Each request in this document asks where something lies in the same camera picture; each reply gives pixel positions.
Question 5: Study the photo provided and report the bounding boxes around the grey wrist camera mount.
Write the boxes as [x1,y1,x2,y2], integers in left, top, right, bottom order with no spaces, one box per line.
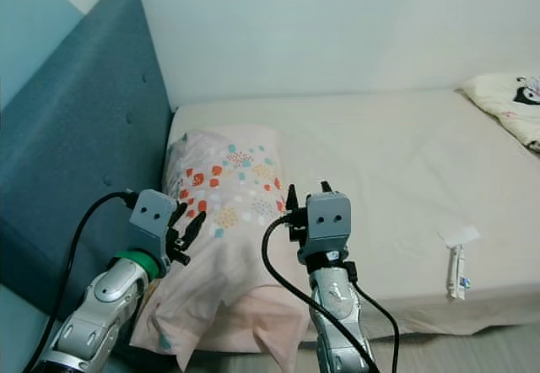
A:
[300,192,352,264]
[131,189,180,260]

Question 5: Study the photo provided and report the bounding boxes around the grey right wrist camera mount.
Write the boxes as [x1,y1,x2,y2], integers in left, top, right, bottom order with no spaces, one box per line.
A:
[300,192,352,264]

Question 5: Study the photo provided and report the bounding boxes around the cream cartoon print quilt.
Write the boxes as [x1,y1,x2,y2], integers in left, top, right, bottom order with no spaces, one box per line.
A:
[460,73,540,153]

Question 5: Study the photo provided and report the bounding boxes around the teal upholstered headboard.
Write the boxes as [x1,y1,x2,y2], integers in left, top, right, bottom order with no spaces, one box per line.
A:
[0,0,174,340]

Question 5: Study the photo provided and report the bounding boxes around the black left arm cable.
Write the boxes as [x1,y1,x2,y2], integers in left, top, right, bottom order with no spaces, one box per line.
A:
[21,189,140,373]

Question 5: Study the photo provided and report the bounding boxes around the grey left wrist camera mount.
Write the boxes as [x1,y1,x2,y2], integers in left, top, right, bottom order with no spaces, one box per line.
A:
[131,189,180,260]

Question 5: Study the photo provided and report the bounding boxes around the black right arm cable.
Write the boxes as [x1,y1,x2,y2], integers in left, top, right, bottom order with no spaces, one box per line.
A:
[260,213,402,373]

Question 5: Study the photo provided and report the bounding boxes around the white plastic packet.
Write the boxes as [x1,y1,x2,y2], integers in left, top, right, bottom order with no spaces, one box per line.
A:
[437,225,482,300]

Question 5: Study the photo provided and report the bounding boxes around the bed with cream sheet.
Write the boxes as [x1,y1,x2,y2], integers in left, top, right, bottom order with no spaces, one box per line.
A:
[167,89,540,344]

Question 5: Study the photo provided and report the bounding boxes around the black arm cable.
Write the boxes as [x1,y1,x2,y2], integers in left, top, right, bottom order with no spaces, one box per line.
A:
[21,189,140,373]
[260,213,402,373]

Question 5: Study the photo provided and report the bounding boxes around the pink pillow with orange blotches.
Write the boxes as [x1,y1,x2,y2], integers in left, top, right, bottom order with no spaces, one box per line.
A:
[131,127,313,372]

